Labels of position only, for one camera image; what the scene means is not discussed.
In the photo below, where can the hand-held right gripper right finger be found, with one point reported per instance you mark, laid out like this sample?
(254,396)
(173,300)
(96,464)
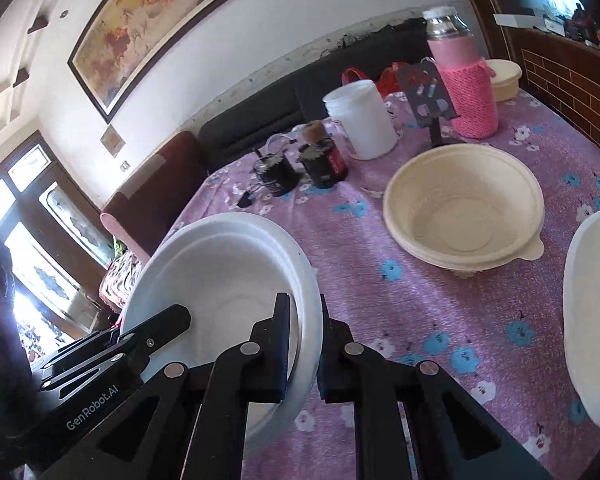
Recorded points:
(330,355)

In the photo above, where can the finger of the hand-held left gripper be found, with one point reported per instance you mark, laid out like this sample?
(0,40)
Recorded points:
(165,325)
(87,344)

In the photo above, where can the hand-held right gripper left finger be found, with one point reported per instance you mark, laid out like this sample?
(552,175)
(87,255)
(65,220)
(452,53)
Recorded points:
(279,345)

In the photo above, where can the white disposable bowl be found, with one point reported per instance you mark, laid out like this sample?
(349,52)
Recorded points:
(220,270)

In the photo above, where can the brown patterned blanket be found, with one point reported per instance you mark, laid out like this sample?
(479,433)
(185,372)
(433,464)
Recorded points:
(117,280)

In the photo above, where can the wooden glass door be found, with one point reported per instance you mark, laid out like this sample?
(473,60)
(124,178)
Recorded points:
(55,240)

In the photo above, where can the brown armchair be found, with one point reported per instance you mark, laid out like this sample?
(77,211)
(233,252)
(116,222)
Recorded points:
(155,195)

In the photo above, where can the black power adapter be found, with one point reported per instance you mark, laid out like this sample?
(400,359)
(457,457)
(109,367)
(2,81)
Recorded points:
(245,199)

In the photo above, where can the black cylindrical motor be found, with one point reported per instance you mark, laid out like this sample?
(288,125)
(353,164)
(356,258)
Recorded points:
(275,175)

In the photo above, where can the dark bottle with cork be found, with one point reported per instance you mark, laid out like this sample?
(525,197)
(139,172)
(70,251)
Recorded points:
(325,162)

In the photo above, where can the beige disposable bowl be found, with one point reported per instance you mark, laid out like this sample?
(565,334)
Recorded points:
(460,210)

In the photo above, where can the white plastic jar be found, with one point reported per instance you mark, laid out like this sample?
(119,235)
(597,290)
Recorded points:
(365,115)

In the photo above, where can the black sofa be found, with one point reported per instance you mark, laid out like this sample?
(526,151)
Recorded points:
(280,95)

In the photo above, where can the white disposable plate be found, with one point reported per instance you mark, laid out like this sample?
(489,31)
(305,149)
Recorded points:
(597,310)

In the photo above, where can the black metal phone stand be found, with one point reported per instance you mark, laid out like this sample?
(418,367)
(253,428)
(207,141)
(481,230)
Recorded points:
(425,90)

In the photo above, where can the red plastic bag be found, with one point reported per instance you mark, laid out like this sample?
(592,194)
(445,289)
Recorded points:
(387,77)

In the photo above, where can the large framed painting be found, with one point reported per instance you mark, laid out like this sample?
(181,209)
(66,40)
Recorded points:
(150,25)

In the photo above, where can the bottle with pink knit sleeve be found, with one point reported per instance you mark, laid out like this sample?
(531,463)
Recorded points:
(465,85)

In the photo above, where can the dark clothing pile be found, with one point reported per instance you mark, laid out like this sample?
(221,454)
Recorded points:
(375,32)

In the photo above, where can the beige lidded container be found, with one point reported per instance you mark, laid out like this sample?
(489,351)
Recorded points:
(505,77)

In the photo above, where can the white box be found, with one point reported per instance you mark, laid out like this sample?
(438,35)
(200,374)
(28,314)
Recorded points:
(517,20)

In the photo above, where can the wall switch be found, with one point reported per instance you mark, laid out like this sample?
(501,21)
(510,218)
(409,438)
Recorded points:
(125,165)

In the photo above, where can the small framed wall plaque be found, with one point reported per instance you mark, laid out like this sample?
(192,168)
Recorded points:
(113,139)

